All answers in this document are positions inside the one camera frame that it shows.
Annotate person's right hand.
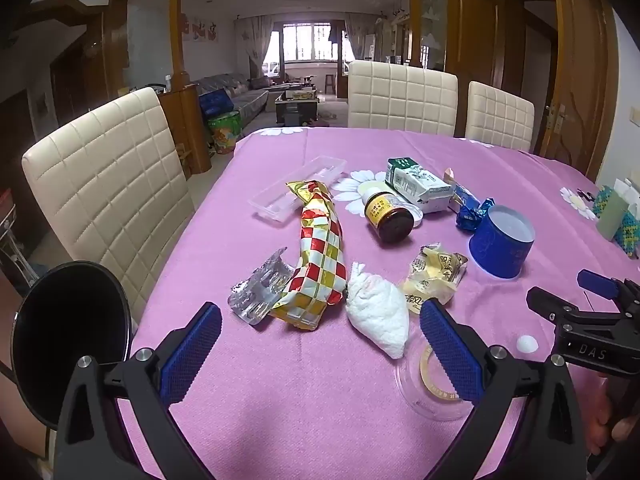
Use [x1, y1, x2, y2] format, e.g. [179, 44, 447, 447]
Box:
[587, 377, 640, 461]

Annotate blue plastic bag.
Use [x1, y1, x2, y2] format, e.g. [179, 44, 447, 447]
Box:
[199, 89, 236, 121]

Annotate brown wooden door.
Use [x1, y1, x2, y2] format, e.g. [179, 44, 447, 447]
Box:
[535, 0, 621, 181]

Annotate white tissue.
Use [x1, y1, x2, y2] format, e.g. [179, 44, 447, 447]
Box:
[345, 261, 410, 360]

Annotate black round trash bin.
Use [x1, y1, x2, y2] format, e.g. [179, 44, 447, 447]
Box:
[11, 260, 133, 431]

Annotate clear tape roll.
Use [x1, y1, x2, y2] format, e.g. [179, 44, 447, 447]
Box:
[394, 335, 481, 422]

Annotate grey sofa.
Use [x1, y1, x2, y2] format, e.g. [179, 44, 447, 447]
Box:
[192, 72, 281, 131]

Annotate colourful printed bag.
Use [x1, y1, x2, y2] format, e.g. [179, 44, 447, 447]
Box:
[207, 112, 242, 155]

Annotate barred window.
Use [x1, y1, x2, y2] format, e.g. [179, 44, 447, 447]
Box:
[282, 22, 333, 62]

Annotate brown jar with yellow label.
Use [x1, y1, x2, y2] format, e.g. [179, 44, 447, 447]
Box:
[363, 187, 415, 247]

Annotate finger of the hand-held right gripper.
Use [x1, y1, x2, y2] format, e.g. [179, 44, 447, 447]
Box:
[576, 269, 640, 313]
[526, 286, 628, 330]

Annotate dark coffee table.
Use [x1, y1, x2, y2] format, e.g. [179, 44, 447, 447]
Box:
[274, 87, 321, 126]

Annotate clear plastic tray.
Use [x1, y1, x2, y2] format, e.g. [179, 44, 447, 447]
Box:
[248, 155, 347, 222]

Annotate silver blister pack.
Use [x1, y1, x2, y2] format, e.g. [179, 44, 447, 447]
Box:
[228, 247, 296, 327]

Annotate green white milk carton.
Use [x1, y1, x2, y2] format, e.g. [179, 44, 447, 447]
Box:
[385, 157, 453, 213]

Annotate red yellow checkered snack wrapper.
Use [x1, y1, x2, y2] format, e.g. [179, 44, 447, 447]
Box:
[269, 180, 348, 331]

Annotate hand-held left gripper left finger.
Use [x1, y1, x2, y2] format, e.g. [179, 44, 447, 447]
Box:
[54, 302, 223, 480]

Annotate blue foil candy wrapper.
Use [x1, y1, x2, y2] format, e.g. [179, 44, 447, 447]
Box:
[455, 197, 496, 233]

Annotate pink wall sticker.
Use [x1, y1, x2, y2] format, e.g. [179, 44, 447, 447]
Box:
[182, 17, 219, 41]

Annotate blue paper cup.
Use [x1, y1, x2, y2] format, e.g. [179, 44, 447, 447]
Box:
[468, 205, 536, 279]

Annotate cream quilted dining chair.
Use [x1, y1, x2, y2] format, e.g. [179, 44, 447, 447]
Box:
[465, 81, 536, 153]
[21, 86, 196, 321]
[346, 59, 459, 138]

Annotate wooden divider cabinet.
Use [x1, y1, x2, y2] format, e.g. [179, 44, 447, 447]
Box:
[160, 82, 213, 176]

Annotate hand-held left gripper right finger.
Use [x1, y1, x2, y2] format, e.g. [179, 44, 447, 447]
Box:
[419, 299, 587, 480]

